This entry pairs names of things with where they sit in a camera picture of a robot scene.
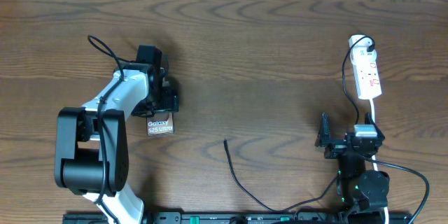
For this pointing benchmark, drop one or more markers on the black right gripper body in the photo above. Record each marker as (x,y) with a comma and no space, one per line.
(336,150)

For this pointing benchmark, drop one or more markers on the white power strip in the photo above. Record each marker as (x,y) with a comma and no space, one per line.
(363,57)

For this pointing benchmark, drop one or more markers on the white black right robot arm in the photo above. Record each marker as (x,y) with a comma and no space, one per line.
(363,190)

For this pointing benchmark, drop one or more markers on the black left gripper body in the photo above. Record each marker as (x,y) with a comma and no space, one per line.
(166,100)

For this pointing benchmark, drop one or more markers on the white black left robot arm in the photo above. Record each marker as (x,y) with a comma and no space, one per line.
(91,154)

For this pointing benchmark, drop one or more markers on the gold Galaxy smartphone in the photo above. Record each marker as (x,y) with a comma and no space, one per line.
(160,124)

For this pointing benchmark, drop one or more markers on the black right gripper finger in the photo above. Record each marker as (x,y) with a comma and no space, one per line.
(370,126)
(323,137)

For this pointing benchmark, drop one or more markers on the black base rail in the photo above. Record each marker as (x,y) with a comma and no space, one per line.
(239,218)

